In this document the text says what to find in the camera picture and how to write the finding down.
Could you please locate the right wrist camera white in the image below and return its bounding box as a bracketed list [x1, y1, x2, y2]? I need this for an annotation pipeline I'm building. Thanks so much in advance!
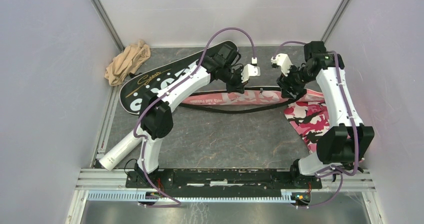
[270, 53, 294, 77]

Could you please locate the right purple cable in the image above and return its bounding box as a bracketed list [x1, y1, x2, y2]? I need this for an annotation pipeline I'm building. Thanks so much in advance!
[274, 40, 360, 209]

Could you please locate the pink camouflage cloth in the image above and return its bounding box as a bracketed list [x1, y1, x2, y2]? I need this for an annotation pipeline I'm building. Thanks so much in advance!
[283, 89, 330, 153]

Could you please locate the black sport racket bag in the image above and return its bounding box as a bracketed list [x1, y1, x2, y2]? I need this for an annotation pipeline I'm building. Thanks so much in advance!
[119, 40, 241, 116]

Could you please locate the white shuttlecock tube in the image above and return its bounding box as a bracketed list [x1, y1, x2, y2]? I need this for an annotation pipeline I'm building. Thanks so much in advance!
[99, 132, 143, 171]

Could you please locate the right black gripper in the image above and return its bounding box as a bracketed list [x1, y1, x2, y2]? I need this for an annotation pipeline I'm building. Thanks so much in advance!
[276, 61, 315, 100]

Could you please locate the white slotted cable duct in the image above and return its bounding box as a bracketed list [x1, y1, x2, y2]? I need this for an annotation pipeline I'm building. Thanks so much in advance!
[86, 190, 308, 205]

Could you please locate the beige crumpled cloth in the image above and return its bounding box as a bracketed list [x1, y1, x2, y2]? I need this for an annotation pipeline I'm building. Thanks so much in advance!
[104, 39, 151, 87]

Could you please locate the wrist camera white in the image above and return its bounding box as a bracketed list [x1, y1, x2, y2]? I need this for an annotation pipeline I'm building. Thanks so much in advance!
[241, 57, 261, 83]
[270, 53, 294, 77]

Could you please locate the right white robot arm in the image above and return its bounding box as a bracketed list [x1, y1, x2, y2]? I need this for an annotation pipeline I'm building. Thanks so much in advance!
[271, 41, 375, 188]

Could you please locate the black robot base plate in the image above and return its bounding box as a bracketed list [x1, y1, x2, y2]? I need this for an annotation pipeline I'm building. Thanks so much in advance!
[125, 168, 323, 199]

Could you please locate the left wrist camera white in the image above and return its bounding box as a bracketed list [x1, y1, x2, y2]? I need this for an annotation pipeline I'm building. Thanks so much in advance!
[241, 57, 261, 83]

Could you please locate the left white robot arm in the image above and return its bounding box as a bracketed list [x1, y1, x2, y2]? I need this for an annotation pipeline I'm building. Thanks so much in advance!
[132, 44, 245, 188]

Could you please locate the pink sport racket bag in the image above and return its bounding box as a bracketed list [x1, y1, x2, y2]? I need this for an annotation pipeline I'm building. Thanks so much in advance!
[179, 86, 328, 115]

